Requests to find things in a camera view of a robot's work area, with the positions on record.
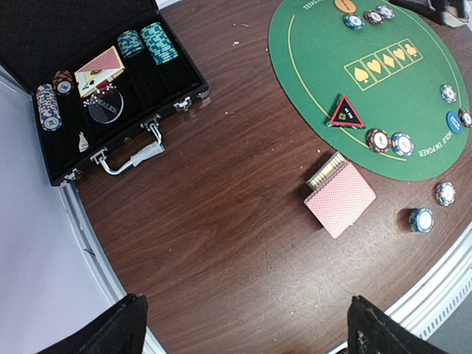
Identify pink playing card deck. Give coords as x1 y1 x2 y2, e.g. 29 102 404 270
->
304 162 376 239

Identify black poker case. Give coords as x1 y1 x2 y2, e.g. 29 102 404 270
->
1 1 209 186

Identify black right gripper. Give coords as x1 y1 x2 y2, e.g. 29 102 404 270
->
389 0 471 27

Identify blue white chip stack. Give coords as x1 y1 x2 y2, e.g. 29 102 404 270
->
435 181 456 207

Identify orange round button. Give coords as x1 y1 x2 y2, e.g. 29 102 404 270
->
334 0 357 14

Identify brown chips in case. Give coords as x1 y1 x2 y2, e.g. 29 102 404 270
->
52 70 74 96

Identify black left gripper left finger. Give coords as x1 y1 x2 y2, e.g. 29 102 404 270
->
41 294 148 354

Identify red card deck in case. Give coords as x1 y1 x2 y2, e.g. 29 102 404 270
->
74 46 125 98

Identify blue round button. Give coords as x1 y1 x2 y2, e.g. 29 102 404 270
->
446 111 462 135

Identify round green poker mat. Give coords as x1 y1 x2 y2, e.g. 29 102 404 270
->
268 1 471 181

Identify dark blue chip stack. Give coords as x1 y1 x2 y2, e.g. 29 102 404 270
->
409 208 434 233

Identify red triangular dealer marker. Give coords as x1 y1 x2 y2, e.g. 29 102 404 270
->
327 95 366 129

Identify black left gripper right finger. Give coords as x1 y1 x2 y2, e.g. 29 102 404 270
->
347 296 445 354

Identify clear dealer button in case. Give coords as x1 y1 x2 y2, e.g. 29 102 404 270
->
88 88 124 125

